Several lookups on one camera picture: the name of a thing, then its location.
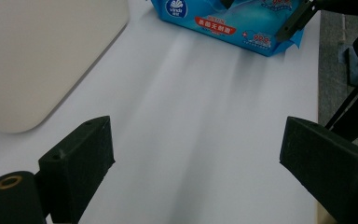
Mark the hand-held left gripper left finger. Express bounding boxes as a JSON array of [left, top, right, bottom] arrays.
[[38, 115, 116, 224]]

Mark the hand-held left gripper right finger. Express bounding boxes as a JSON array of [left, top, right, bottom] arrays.
[[279, 116, 358, 224]]

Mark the blue wet wipes pack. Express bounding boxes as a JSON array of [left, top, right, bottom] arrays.
[[150, 0, 306, 58]]

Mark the white storage box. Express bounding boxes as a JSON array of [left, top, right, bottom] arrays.
[[0, 0, 131, 134]]

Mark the small blue object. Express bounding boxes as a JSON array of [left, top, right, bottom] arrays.
[[337, 46, 358, 88]]

